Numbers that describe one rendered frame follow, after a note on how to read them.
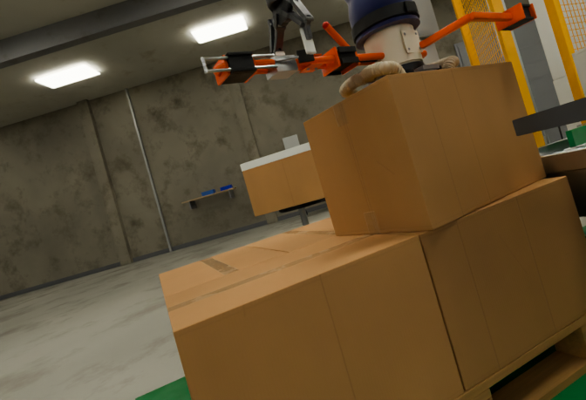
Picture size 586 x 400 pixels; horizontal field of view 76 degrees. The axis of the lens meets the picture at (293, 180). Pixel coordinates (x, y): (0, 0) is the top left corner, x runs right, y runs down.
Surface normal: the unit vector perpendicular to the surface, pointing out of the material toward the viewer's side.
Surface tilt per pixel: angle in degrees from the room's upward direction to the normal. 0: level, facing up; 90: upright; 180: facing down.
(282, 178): 90
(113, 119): 90
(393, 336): 90
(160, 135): 90
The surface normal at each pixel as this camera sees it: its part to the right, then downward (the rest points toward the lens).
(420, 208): -0.82, 0.22
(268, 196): -0.28, 0.06
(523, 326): 0.36, -0.13
